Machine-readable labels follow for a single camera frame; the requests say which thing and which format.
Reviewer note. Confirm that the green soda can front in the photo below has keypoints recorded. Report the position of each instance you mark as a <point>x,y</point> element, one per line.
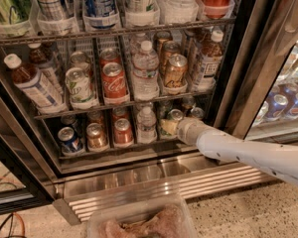
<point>174,114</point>

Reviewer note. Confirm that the tea bottle left front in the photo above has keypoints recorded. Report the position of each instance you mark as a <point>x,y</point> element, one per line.
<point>34,84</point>

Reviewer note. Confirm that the blue pepsi can bottom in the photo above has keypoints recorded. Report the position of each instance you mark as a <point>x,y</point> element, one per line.
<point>70,142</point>

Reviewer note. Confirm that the tea bottle left rear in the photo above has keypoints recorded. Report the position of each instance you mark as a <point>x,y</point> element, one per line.
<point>44,60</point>

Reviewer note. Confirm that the red can bottom front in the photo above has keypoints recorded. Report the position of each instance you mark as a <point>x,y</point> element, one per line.
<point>123,135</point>

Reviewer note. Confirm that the shelf water bottle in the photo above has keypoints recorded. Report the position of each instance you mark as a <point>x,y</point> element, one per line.
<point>145,72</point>
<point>146,126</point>

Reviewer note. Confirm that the gold can middle front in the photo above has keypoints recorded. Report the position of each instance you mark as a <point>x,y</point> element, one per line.
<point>175,71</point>

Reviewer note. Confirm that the bottom shelf water bottle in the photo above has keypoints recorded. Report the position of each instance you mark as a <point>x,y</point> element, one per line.
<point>146,126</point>

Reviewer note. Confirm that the copper can bottom front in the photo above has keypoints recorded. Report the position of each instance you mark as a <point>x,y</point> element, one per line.
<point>96,137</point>

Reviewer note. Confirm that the white green can middle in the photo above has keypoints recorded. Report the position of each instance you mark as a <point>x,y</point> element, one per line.
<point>81,90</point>

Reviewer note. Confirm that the clear plastic food container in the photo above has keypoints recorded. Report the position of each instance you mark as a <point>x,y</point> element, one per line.
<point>166,216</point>

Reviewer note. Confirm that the middle shelf water bottle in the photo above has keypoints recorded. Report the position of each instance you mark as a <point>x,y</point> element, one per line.
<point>145,72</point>

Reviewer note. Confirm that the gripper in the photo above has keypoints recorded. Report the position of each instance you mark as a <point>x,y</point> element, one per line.
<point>185,132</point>

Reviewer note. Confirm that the steel fridge base grille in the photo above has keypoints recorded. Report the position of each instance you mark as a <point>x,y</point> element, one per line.
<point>190,175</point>

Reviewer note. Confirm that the gold can bottom right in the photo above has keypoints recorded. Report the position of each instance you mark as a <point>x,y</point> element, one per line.
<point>197,112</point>

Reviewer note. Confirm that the tea bottle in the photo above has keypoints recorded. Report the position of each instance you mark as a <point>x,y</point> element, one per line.
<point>44,60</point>
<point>34,84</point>
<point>208,60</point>

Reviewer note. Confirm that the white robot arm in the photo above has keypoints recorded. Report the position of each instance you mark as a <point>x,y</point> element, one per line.
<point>277,160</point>

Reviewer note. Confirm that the blue pepsi can right fridge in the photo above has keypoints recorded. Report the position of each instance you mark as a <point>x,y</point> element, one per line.
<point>276,105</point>

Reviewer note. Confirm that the open glass fridge door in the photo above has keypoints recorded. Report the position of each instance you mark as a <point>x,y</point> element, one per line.
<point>24,183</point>

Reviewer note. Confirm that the gold can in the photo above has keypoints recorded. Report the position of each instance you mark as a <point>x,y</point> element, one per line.
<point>175,71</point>
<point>197,112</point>

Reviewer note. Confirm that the tea bottle right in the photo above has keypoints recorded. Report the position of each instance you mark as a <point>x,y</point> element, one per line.
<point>208,60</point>

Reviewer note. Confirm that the red coca-cola can middle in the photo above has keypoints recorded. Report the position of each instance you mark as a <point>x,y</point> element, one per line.
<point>114,83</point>

